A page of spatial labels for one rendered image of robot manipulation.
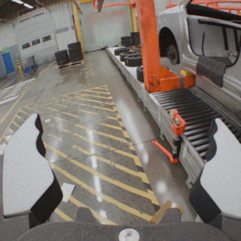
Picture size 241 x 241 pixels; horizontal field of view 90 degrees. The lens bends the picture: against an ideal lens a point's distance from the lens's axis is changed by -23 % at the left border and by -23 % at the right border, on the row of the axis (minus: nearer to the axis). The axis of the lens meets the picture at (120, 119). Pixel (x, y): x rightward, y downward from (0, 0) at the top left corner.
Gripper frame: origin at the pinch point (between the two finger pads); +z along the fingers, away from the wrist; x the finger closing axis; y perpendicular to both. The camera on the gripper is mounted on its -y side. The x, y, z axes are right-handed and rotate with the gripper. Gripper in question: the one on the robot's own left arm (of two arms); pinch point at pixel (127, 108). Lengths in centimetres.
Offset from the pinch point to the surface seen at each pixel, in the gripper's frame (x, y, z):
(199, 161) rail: 59, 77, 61
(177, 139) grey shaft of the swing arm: 48, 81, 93
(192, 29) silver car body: 83, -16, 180
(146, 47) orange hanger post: 22, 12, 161
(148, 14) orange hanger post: 24, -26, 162
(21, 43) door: -797, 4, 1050
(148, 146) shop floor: 31, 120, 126
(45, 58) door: -606, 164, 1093
